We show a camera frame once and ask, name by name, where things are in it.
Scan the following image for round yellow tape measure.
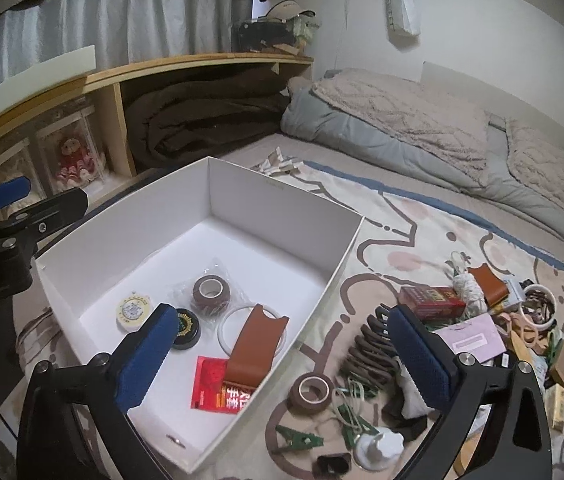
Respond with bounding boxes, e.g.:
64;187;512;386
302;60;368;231
116;292;153;333

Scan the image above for red disposable gloves packet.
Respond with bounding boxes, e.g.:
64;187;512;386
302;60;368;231
190;356;255;415

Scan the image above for black gold round tin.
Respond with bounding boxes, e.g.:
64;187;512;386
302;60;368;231
171;308;201;351

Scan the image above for white plastic ring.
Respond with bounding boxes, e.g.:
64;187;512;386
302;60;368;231
217;303;289;359

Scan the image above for bagged brown tape roll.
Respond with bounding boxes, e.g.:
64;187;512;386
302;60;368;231
168;258;248;324

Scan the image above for orange leather card holder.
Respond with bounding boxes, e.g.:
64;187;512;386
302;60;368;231
224;304;290;390

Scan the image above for yellow tissue pack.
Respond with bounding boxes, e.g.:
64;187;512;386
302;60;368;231
544;384;564;432

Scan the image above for doll in red dress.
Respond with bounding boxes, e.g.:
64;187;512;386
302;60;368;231
55;136;99;191

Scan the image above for wooden shelf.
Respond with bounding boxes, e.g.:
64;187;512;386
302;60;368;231
0;53;314;208

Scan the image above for pink scissors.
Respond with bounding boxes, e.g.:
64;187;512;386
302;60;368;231
494;312;549;356

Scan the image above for purple notebook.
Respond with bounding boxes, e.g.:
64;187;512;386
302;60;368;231
435;313;506;364

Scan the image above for black stand block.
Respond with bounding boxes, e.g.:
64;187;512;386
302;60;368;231
381;393;427;442

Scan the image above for white bowl of clips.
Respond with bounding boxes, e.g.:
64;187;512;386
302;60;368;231
520;284;556;332

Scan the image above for white suction knob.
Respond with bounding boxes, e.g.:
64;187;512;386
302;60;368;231
354;428;404;471

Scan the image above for brown leather pouch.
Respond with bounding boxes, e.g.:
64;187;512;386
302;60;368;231
468;263;509;308

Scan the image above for dark red box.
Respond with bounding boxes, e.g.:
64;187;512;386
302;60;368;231
398;286;465;321

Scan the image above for brown coiled hair clip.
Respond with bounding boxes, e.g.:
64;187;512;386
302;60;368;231
340;304;401;391

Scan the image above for patterned pink white blanket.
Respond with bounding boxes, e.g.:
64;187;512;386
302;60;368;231
16;146;564;480

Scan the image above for small black square cup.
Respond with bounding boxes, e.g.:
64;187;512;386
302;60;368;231
314;453;352;479

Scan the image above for grey curtain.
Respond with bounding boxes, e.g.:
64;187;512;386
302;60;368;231
0;0;253;84

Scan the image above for green clothespin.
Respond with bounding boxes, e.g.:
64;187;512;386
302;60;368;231
272;425;324;454

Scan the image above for dark brown folded blanket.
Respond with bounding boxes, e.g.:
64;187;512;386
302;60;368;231
125;65;290;168

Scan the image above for white cardboard shoe box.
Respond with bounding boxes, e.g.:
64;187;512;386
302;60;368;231
36;158;362;474

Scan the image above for grey duvet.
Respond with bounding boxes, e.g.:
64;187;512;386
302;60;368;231
281;68;564;240

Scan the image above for right beige quilted pillow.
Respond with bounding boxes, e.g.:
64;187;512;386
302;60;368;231
506;119;564;210

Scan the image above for beige quilted pillow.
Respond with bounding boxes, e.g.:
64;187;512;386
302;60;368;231
311;68;488;183
506;119;564;210

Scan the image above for left beige quilted pillow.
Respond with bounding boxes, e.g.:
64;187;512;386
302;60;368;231
311;68;488;183

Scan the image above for white cap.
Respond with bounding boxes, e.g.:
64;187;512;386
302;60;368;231
265;0;316;22

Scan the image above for white hanging bag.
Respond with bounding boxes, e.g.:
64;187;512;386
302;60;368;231
386;0;421;37

